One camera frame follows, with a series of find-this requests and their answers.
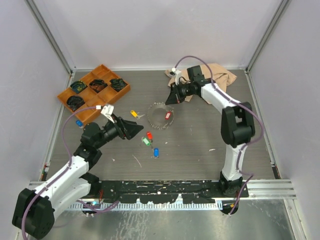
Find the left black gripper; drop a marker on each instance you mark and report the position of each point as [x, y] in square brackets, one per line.
[125, 129]

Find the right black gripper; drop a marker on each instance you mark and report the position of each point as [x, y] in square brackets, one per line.
[172, 99]

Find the large metal keyring strip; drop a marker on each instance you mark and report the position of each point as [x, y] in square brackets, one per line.
[156, 115]

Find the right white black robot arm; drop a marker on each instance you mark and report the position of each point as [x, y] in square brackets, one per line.
[237, 122]

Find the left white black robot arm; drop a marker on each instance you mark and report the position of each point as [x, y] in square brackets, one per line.
[37, 209]

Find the yellow tag key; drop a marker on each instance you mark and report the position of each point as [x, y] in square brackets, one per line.
[136, 115]

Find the green tag key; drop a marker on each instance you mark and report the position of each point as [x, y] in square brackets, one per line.
[146, 141]

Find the red tag key on table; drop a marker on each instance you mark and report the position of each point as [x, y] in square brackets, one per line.
[149, 135]

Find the blue tag key centre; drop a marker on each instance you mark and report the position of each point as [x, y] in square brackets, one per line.
[155, 152]

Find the dark coiled item top right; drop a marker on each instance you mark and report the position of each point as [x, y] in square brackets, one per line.
[118, 84]

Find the dark coiled item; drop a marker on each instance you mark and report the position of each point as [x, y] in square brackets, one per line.
[75, 102]
[98, 85]
[118, 84]
[78, 86]

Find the orange compartment tray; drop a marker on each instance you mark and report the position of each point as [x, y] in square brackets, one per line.
[107, 96]

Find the blue tag key by tray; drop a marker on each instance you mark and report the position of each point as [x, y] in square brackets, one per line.
[79, 123]

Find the dark coiled item top middle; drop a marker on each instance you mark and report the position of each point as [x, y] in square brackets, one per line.
[98, 85]

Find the dark coiled item bottom left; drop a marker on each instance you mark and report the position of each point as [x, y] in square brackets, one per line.
[75, 102]

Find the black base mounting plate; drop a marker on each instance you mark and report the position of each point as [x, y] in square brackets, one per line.
[160, 191]

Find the dark coiled item top left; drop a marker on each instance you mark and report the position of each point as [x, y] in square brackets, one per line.
[78, 86]

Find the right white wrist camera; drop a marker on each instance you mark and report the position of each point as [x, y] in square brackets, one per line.
[175, 76]

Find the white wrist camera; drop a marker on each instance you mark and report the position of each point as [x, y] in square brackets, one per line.
[107, 111]
[175, 76]

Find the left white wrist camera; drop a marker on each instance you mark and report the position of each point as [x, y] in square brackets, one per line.
[107, 111]

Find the perforated metal cable rail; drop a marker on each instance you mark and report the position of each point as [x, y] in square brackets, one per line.
[138, 206]

